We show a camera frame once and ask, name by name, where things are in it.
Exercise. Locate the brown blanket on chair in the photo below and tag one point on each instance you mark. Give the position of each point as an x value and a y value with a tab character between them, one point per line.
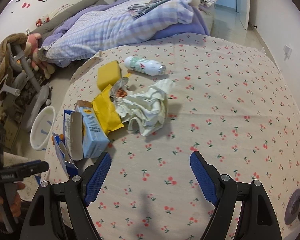
19	39

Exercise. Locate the yellow snack wrapper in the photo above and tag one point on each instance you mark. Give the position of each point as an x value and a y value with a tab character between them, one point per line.
105	111

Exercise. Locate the light blue carton box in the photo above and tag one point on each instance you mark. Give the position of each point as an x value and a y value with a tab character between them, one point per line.
83	134

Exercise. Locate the pink plush toy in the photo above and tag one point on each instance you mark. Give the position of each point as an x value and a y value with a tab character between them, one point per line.
31	51

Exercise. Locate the grey rolling chair base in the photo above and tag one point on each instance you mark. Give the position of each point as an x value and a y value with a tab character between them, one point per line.
21	95

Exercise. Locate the white paper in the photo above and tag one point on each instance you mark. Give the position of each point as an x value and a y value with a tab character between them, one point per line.
146	111

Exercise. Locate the white green plastic bottle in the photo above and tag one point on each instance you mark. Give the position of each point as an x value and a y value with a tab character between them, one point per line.
145	66

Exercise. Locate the silver foil wrapper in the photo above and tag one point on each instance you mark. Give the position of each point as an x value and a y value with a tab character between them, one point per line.
119	89

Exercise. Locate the grey striped folded cloth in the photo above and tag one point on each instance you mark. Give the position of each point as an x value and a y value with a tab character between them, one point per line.
138	10

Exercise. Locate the dark blue snack box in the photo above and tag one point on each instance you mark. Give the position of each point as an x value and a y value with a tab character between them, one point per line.
63	156

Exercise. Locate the cherry print tablecloth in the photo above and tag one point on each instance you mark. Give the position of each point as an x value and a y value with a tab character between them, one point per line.
229	102

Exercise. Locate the white plastic trash bin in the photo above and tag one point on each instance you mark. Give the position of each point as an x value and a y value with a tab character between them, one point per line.
42	128

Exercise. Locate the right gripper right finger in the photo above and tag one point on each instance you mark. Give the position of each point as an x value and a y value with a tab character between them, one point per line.
257	218

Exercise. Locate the yellow sponge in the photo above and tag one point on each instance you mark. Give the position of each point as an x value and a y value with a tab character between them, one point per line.
108	74

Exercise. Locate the purple plaid quilt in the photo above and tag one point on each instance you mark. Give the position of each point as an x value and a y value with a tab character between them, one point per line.
104	27

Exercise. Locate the cardboard box under desk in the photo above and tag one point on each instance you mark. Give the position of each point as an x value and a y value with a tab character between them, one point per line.
12	130

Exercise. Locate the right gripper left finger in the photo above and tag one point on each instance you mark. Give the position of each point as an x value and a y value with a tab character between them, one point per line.
59	211

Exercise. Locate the white wall socket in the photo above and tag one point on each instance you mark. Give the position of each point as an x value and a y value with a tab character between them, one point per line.
287	51

